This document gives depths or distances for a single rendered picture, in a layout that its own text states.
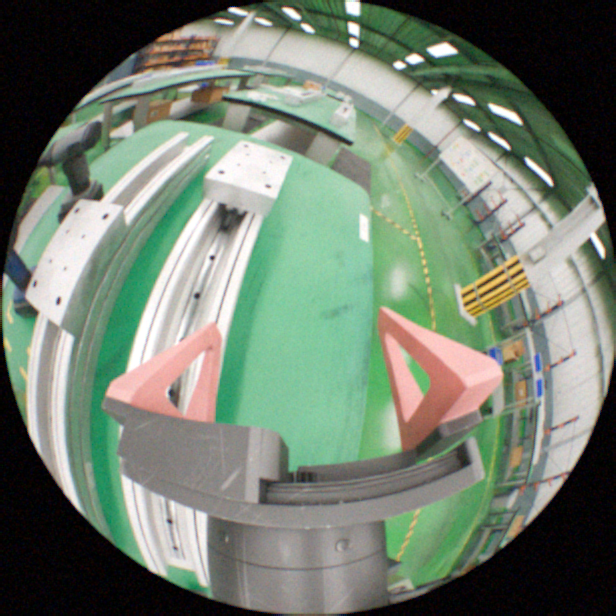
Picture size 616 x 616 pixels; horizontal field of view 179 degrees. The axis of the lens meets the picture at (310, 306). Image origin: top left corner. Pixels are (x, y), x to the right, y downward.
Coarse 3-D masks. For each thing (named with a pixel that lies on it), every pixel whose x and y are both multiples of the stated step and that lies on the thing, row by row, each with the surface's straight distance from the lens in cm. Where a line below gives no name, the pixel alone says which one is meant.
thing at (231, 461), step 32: (192, 352) 11; (128, 384) 9; (160, 384) 9; (128, 416) 8; (160, 416) 7; (192, 416) 13; (128, 448) 7; (160, 448) 6; (192, 448) 6; (224, 448) 5; (256, 448) 5; (288, 448) 7; (192, 480) 6; (224, 480) 5; (256, 480) 5; (288, 480) 7
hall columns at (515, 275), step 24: (576, 216) 344; (600, 216) 353; (552, 240) 324; (576, 240) 321; (504, 264) 307; (528, 264) 313; (552, 264) 314; (480, 288) 308; (504, 288) 294; (480, 312) 326
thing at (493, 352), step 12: (528, 324) 278; (516, 336) 278; (528, 336) 275; (492, 348) 289; (540, 360) 286; (540, 384) 279; (492, 396) 287; (540, 396) 281; (492, 408) 342; (516, 408) 283
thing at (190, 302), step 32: (192, 224) 31; (224, 224) 35; (256, 224) 32; (192, 256) 29; (224, 256) 33; (160, 288) 26; (192, 288) 28; (224, 288) 25; (160, 320) 24; (192, 320) 27; (224, 320) 24; (160, 352) 26; (192, 384) 22; (128, 480) 27; (128, 512) 30; (160, 512) 32; (192, 512) 26; (160, 544) 36; (192, 544) 30
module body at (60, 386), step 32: (160, 160) 51; (192, 160) 51; (128, 192) 44; (160, 192) 42; (128, 224) 34; (128, 256) 37; (96, 288) 31; (96, 320) 34; (32, 352) 36; (64, 352) 30; (96, 352) 35; (32, 384) 36; (64, 384) 30; (32, 416) 37; (64, 416) 31; (64, 448) 32; (64, 480) 36; (96, 512) 43
